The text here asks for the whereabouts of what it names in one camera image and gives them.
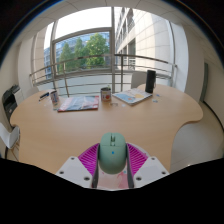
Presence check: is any open light blue booklet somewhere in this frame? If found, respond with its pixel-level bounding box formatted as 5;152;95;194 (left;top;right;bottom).
112;88;154;107

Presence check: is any white chair back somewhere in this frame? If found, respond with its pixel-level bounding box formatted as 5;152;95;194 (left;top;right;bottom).
130;71;148;89

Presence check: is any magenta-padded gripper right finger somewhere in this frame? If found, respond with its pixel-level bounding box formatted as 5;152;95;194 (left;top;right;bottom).
125;142;170;189

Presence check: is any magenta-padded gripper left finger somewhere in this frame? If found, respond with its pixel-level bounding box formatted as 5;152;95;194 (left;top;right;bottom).
55;142;100;189

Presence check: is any mint green computer mouse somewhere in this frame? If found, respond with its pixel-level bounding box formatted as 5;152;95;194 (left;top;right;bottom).
98;132;128;175

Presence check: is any dark green door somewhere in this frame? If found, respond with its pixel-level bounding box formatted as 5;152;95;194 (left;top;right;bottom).
199;62;210;103

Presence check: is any red printed magazine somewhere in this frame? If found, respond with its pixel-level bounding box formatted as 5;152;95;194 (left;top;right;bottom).
57;95;100;113

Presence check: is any white printed mug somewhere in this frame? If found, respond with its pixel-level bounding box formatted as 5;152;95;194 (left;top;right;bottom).
100;87;112;102

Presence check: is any black upright speaker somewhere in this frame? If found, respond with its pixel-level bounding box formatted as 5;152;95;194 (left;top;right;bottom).
144;69;157;94

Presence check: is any metal balcony railing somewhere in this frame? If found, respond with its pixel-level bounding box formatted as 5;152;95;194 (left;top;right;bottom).
29;53;178;96

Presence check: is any black printer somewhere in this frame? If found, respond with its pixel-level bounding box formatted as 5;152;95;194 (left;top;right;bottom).
1;84;22;123

